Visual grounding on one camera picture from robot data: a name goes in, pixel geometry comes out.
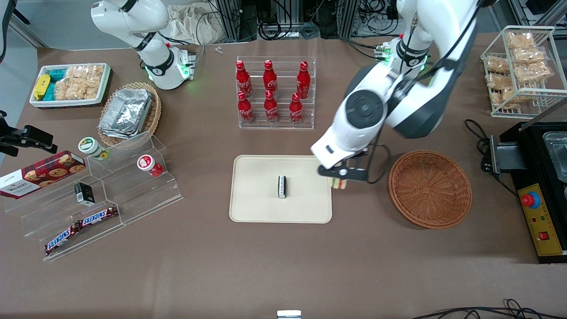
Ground clear acrylic bottle rack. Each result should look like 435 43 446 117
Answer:
236 56 317 130

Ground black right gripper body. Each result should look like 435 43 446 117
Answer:
0 111 28 144

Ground clear acrylic stepped display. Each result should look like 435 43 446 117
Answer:
4 131 183 262

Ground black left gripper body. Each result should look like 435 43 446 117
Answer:
318 153 369 182

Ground black machine with yellow panel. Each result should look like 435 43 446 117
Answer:
489 122 567 265

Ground clear bag of rice crackers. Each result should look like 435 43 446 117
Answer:
66 66 105 83
487 73 510 89
507 32 535 49
501 86 528 109
69 80 103 101
486 56 509 74
512 48 546 65
55 79 72 101
514 62 552 84

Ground white cloth bag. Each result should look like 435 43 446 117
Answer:
166 4 227 45

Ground aluminium foil container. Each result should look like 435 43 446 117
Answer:
98 124 149 139
100 89 154 132

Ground brown round wicker basket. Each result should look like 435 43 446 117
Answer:
388 150 473 230

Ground beige plastic tray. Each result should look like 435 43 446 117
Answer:
229 155 333 224

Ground black stand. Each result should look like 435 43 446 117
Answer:
0 0 31 62

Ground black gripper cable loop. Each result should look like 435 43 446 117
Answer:
367 141 391 185

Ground green lid snack cup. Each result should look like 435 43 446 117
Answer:
78 137 109 160

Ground red Coca-Cola bottle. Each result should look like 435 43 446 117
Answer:
264 90 280 123
264 60 278 93
236 61 252 97
297 61 311 99
238 92 255 124
290 93 304 125

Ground red lid snack cup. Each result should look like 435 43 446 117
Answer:
137 155 163 177

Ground black power cable with plug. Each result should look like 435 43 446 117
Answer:
464 119 503 176

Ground red tartan Walkers cookie box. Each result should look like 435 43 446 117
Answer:
0 151 86 199

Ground light wicker oval basket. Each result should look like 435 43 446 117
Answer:
97 82 162 147

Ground white rectangular plastic bin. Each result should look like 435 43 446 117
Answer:
30 63 112 109

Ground clear plastic container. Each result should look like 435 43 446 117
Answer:
543 132 567 183

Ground small black carton box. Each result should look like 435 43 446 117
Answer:
74 183 95 206

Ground aluminium frame rack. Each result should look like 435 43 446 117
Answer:
213 0 360 41

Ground Snickers chocolate bar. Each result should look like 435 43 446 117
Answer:
79 206 119 227
44 223 82 256

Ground yellow snack packet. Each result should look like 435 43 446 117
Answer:
33 74 51 101

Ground white wire basket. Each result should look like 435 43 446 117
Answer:
481 26 567 119

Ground black floor cables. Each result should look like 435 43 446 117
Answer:
412 299 567 319

